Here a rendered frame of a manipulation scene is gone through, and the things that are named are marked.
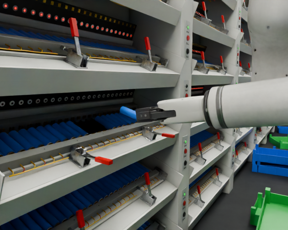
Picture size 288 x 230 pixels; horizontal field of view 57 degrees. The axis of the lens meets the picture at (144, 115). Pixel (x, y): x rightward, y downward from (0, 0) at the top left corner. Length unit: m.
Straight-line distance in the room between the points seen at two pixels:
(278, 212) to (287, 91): 0.93
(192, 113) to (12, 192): 0.33
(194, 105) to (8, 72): 0.32
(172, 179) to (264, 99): 0.54
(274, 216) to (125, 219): 0.78
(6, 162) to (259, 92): 0.43
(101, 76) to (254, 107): 0.30
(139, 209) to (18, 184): 0.40
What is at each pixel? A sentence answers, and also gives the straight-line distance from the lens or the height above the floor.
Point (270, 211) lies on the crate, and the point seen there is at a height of 0.08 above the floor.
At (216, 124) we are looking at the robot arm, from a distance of 0.52.
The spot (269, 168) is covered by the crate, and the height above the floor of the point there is 0.04.
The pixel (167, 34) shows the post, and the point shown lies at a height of 0.80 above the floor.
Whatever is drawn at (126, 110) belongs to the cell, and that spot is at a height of 0.58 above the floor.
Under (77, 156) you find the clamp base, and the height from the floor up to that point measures 0.51.
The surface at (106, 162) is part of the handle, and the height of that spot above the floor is 0.50.
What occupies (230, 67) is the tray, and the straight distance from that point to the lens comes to 1.54.
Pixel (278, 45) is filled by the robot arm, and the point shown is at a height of 0.72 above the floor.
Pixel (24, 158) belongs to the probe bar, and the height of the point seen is 0.52.
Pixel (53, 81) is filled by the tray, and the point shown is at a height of 0.65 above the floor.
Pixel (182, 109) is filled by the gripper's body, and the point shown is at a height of 0.60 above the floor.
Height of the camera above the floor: 0.66
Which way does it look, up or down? 8 degrees down
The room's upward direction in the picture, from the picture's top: straight up
